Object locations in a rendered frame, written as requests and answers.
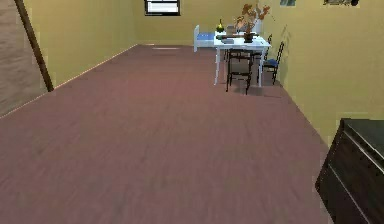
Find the white bed blue mattress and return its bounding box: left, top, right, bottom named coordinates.
left=193, top=24, right=218, bottom=53

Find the black chair grey seat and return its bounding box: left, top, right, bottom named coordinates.
left=225, top=48, right=254, bottom=96

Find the black chair blue seat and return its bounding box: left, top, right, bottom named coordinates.
left=261, top=41, right=285, bottom=86

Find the brown wooden room door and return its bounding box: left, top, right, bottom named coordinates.
left=0, top=0, right=55, bottom=118

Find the grey framed picture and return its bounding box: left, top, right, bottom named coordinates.
left=322, top=0, right=360, bottom=7

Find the orange plant in black pot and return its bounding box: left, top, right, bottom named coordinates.
left=234, top=3, right=271, bottom=44

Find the white table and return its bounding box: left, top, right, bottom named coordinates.
left=213, top=34, right=272, bottom=88

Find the dark brown chest of drawers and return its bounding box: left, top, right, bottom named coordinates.
left=314, top=117, right=384, bottom=224

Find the yellow green plant dark pot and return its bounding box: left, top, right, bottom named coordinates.
left=215, top=18, right=226, bottom=34

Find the black framed window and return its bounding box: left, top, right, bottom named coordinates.
left=144, top=0, right=182, bottom=17

